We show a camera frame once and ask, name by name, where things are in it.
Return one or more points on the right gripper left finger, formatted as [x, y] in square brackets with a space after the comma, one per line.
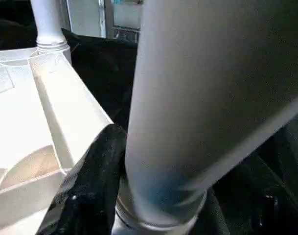
[87, 191]

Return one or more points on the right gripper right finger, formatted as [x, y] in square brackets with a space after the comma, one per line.
[251, 200]

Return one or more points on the white plastic table top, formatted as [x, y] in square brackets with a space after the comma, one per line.
[36, 132]

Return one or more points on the white plastic table leg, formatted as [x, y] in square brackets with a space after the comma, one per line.
[48, 24]
[207, 98]

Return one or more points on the black work mat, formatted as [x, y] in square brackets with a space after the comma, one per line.
[109, 73]

